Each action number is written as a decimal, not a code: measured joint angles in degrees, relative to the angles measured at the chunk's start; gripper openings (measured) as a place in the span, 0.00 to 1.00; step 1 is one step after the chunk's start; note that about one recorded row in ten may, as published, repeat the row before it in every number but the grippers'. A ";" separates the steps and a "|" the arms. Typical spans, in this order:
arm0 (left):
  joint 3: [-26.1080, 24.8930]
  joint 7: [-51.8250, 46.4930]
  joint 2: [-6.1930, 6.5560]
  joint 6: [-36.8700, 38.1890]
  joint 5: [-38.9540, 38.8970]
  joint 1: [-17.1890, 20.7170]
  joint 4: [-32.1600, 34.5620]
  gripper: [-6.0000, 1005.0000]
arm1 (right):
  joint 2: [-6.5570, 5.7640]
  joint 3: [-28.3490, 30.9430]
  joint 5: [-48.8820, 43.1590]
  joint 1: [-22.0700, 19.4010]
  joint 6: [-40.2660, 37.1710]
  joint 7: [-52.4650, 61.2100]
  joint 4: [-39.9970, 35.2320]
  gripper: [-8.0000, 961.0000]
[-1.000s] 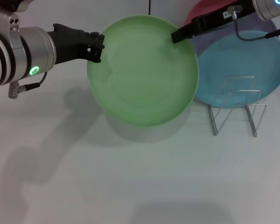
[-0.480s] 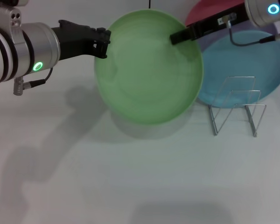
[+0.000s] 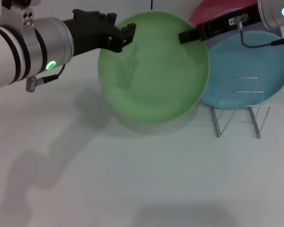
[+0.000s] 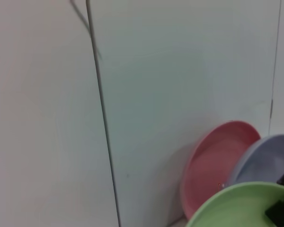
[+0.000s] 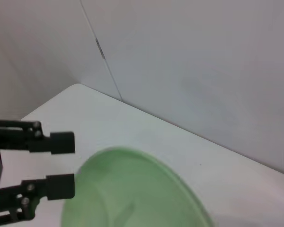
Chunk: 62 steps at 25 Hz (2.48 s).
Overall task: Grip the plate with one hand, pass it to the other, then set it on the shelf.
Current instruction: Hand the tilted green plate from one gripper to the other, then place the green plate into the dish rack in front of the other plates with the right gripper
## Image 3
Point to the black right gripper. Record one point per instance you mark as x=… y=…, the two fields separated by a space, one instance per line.
x=227 y=22

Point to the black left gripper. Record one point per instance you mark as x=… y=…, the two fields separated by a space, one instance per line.
x=90 y=33

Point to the green plate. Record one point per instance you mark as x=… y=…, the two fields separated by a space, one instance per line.
x=153 y=71

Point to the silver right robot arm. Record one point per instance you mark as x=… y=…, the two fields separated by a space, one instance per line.
x=277 y=11

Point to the red plate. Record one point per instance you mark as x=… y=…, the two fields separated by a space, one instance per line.
x=203 y=11

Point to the purple plate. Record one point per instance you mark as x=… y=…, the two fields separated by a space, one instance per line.
x=227 y=33

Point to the blue plate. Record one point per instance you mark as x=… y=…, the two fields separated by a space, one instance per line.
x=255 y=71

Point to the silver left camera mount bracket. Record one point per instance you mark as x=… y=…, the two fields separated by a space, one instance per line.
x=27 y=21

